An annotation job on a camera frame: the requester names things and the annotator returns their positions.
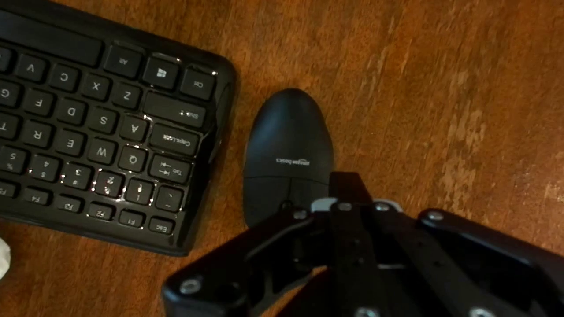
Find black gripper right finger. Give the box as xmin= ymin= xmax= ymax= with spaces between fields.
xmin=328 ymin=171 xmax=564 ymax=317

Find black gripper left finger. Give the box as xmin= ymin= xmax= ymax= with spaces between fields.
xmin=162 ymin=201 xmax=332 ymax=317

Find black computer mouse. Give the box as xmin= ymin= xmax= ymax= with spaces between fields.
xmin=242 ymin=87 xmax=335 ymax=228

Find black computer keyboard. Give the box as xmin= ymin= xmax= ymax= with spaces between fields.
xmin=0 ymin=0 xmax=238 ymax=259

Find crumpled white tissue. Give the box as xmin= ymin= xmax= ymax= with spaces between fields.
xmin=0 ymin=236 xmax=14 ymax=280

